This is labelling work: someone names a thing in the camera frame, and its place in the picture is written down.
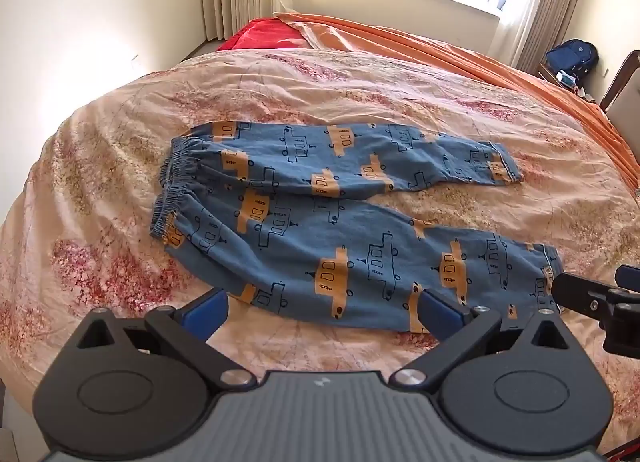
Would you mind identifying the blue pants with orange print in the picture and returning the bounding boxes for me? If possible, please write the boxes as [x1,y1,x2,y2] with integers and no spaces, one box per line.
[149,121,566,335]

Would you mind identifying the orange bed sheet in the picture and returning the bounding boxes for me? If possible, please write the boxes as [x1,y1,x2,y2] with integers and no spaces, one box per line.
[275,12,640,203]

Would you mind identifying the blue backpack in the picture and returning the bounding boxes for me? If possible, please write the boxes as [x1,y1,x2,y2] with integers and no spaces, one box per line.
[545,38,600,77]

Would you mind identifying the floral pink bed cover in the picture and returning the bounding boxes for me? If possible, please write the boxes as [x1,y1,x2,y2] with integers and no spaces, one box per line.
[0,44,640,443]

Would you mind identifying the red blanket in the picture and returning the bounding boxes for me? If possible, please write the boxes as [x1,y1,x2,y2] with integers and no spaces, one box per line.
[216,18,313,52]

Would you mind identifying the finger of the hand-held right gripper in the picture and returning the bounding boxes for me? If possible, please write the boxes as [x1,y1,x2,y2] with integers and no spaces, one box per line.
[551,271,640,357]
[615,264,640,290]

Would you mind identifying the wooden chair frame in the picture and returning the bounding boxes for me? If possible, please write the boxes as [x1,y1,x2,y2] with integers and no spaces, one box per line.
[599,49,640,115]

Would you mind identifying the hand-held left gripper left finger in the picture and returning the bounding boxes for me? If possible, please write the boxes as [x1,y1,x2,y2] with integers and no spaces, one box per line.
[65,288,260,390]

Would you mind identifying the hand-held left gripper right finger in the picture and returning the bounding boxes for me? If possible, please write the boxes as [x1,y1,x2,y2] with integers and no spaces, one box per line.
[389,288,583,390]

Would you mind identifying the wooden bedside table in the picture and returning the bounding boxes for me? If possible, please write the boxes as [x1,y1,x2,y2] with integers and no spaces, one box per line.
[537,62,601,104]

